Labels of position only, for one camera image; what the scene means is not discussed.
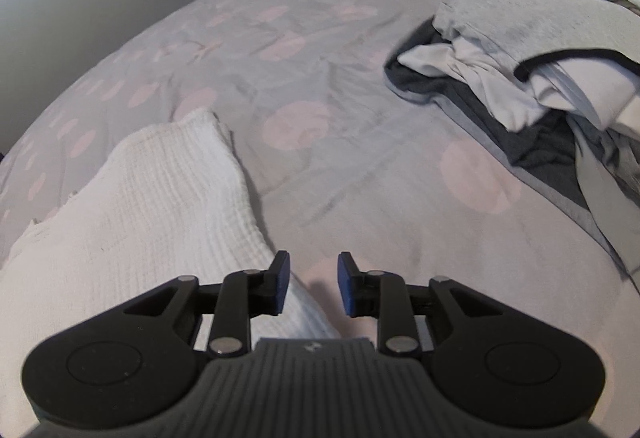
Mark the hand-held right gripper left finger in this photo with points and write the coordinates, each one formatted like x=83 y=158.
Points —
x=282 y=280

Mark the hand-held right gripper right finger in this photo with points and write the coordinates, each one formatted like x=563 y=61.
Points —
x=346 y=285

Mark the white crinkle shirt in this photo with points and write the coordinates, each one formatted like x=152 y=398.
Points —
x=150 y=218

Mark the grey and white clothes pile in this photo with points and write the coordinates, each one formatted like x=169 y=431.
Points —
x=540 y=148

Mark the bed with pink dotted sheet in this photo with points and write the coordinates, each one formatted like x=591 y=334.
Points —
x=350 y=68

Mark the white t-shirt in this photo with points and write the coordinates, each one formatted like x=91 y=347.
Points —
x=480 y=83

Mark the blue-grey garment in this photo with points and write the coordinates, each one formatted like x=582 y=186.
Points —
x=600 y=168

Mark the light grey garment black trim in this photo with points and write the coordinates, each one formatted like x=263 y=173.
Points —
x=540 y=23

